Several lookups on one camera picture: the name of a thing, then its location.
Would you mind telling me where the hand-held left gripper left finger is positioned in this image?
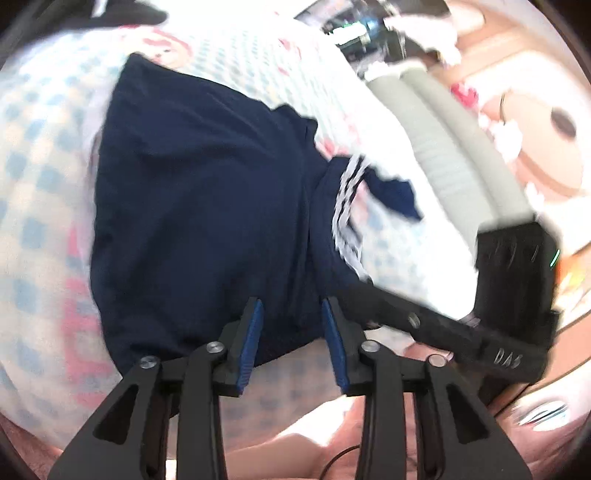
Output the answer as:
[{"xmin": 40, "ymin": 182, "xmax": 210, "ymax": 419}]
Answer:
[{"xmin": 48, "ymin": 298, "xmax": 265, "ymax": 480}]

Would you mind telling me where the navy white-striped garment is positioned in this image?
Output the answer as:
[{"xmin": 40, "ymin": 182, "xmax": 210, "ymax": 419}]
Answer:
[{"xmin": 90, "ymin": 53, "xmax": 426, "ymax": 374}]

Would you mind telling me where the pink fluffy robe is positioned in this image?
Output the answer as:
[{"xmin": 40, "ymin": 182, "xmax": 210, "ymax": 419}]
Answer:
[{"xmin": 222, "ymin": 344, "xmax": 573, "ymax": 480}]

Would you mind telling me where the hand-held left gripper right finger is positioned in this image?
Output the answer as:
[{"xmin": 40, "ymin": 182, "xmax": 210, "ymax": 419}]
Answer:
[{"xmin": 321, "ymin": 296, "xmax": 518, "ymax": 480}]

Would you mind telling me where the black garment with white stripe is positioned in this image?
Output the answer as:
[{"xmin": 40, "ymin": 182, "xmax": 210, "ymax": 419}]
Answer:
[{"xmin": 90, "ymin": 0, "xmax": 167, "ymax": 26}]

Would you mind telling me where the red plush toy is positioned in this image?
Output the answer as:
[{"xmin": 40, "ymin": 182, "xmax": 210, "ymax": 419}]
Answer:
[{"xmin": 450, "ymin": 80, "xmax": 481, "ymax": 112}]

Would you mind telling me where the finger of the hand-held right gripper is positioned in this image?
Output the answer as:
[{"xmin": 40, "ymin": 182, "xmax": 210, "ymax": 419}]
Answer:
[{"xmin": 344, "ymin": 281, "xmax": 483, "ymax": 365}]

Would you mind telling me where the black cable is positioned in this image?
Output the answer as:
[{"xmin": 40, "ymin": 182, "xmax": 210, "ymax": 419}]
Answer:
[{"xmin": 321, "ymin": 445, "xmax": 363, "ymax": 480}]

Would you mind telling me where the dark wardrobe with clothes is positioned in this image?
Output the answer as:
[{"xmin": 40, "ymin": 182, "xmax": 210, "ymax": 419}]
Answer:
[{"xmin": 295, "ymin": 0, "xmax": 416, "ymax": 61}]

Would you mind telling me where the printed checkered blanket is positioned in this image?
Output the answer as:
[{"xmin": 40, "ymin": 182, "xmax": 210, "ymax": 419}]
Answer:
[{"xmin": 0, "ymin": 18, "xmax": 481, "ymax": 462}]

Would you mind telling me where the grey padded headboard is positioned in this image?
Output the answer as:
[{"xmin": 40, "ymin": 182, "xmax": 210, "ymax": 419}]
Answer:
[{"xmin": 367, "ymin": 65, "xmax": 539, "ymax": 236}]

